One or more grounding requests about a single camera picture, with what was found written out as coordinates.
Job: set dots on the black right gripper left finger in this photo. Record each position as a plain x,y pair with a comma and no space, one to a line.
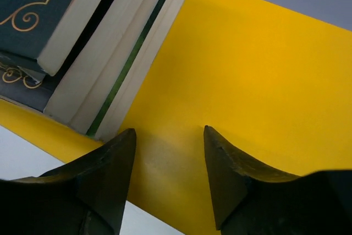
85,196

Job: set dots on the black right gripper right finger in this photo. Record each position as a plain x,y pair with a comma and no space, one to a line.
251,197

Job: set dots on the A Tale of Two Cities book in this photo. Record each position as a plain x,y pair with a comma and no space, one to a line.
52,51

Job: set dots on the Little Women book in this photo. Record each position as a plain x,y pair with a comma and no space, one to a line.
98,94

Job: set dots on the Animal Farm book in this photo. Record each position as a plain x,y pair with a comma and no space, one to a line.
117,84

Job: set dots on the blue and yellow bookshelf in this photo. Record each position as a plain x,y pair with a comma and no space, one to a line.
274,82

